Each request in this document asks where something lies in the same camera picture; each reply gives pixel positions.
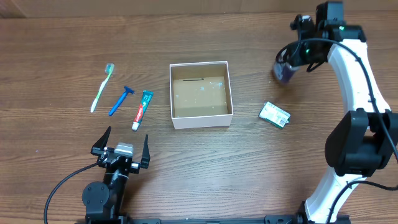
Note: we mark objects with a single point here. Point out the white cardboard box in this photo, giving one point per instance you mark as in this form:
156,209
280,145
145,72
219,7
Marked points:
200,95

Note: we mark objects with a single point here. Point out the Dettol soap bar pack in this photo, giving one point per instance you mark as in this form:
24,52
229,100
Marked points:
274,115

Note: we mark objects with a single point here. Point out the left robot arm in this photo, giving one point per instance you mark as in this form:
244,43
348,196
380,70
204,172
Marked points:
103,199

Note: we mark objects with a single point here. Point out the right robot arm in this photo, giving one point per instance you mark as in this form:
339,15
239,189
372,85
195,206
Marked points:
366,137

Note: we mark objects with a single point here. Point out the Colgate toothpaste tube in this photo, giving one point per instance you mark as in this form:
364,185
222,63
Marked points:
145,100

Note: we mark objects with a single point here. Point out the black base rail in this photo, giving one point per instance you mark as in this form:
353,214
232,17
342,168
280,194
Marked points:
268,219

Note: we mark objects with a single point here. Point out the dark blue pump bottle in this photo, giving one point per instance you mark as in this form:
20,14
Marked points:
283,72

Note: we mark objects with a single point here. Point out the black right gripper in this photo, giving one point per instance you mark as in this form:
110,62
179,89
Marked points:
296,60

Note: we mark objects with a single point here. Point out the green white toothbrush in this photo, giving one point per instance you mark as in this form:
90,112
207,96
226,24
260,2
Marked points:
109,69

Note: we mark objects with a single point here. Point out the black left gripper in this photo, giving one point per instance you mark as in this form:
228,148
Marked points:
99,149

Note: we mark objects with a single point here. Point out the blue disposable razor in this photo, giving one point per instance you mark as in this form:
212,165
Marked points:
127,91

